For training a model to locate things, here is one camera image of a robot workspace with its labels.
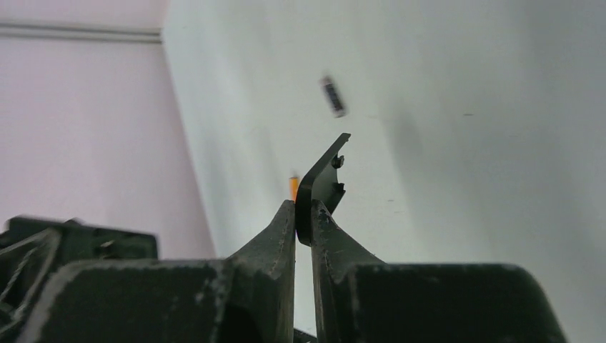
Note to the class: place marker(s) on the black battery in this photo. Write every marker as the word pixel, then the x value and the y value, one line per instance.
pixel 333 97

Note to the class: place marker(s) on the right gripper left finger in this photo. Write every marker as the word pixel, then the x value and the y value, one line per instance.
pixel 247 297

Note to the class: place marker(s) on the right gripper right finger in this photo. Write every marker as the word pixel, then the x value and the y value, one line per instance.
pixel 360 298

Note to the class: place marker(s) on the black battery cover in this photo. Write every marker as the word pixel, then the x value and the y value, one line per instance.
pixel 319 183

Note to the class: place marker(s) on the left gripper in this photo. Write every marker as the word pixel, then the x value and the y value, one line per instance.
pixel 32 249

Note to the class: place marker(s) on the orange battery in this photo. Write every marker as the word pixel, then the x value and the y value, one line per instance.
pixel 293 186

